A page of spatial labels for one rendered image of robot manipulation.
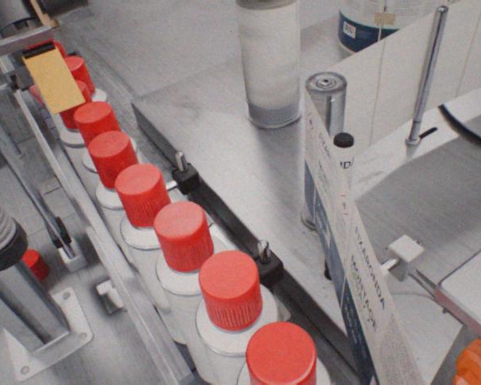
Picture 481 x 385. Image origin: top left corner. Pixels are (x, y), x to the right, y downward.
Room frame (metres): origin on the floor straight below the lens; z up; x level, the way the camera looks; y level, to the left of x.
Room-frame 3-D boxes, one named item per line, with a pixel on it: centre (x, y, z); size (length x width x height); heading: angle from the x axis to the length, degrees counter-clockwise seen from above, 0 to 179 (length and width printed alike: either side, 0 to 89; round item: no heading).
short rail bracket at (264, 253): (0.25, 0.00, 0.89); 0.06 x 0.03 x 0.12; 118
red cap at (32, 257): (0.35, 0.28, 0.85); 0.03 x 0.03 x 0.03
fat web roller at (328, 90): (0.34, -0.09, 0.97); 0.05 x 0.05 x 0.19
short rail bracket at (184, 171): (0.41, 0.07, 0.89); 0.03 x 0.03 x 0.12; 28
